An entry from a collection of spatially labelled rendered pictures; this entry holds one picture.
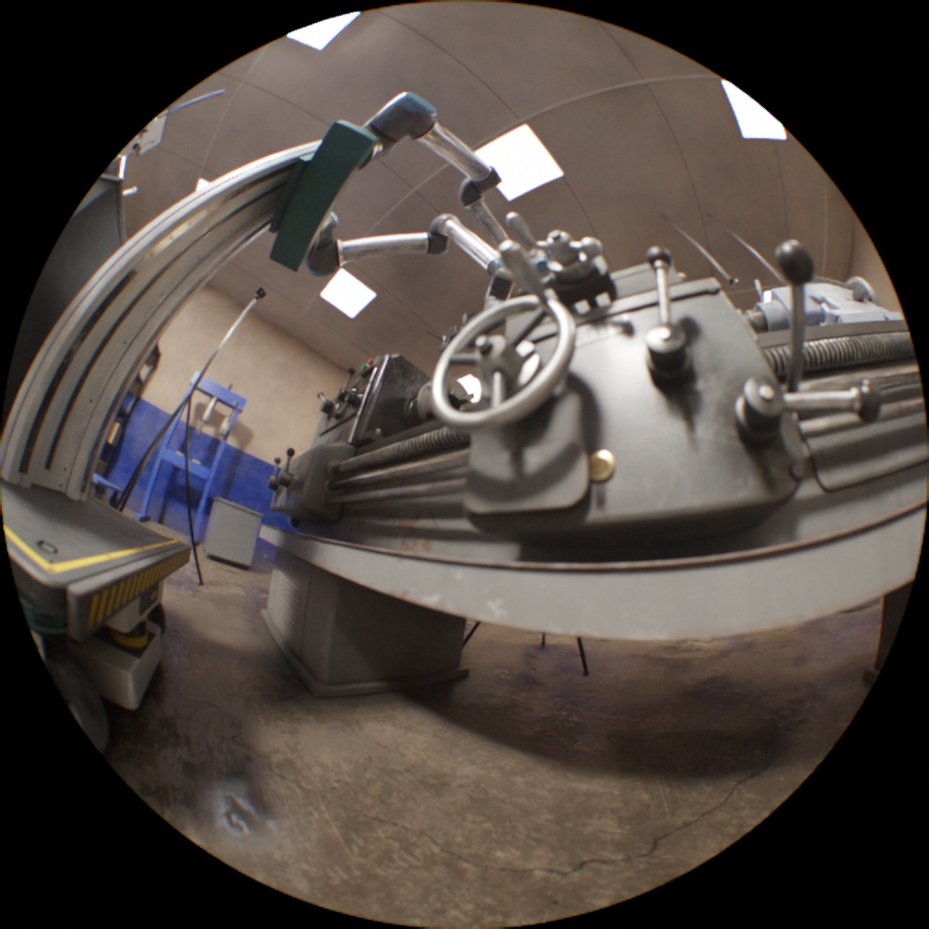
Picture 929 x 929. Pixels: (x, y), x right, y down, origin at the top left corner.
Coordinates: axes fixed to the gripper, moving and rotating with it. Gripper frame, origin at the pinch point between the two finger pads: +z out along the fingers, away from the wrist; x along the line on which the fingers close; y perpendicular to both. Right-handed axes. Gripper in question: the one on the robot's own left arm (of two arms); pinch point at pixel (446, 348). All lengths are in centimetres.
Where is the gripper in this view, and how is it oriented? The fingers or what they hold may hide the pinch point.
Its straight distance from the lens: 128.8
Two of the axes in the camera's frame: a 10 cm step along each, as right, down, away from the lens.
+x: 7.1, 0.4, 7.0
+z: -6.9, 1.9, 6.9
